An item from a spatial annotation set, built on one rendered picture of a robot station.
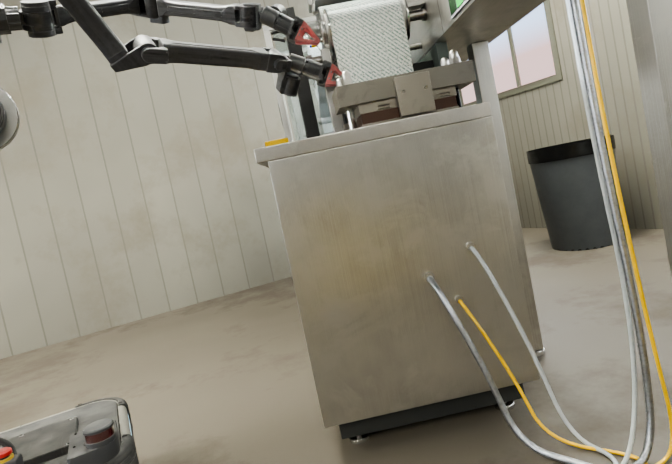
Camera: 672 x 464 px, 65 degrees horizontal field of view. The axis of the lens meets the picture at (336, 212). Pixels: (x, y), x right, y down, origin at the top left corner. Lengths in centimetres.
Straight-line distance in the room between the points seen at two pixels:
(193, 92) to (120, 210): 111
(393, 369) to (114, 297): 314
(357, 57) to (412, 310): 81
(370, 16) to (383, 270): 81
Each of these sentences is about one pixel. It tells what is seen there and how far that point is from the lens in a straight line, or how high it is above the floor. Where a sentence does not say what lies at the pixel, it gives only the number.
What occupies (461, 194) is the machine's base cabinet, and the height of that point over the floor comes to 66.
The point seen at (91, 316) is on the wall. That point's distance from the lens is 440.
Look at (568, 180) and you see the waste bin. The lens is 361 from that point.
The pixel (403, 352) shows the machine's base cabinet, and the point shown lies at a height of 26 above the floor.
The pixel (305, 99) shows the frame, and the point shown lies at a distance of 204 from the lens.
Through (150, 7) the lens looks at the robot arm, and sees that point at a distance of 206.
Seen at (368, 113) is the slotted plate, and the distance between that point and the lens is 152.
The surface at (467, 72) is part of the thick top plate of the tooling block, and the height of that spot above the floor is 100.
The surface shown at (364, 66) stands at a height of 111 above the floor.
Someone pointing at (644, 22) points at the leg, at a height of 94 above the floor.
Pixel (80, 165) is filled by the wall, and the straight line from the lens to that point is 437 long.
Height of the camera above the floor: 79
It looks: 4 degrees down
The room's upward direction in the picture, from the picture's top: 12 degrees counter-clockwise
